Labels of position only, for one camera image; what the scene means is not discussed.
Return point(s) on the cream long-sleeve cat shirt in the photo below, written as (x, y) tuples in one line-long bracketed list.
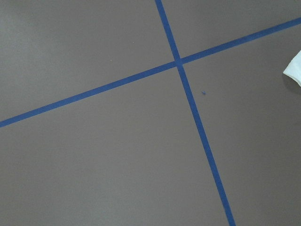
[(293, 70)]

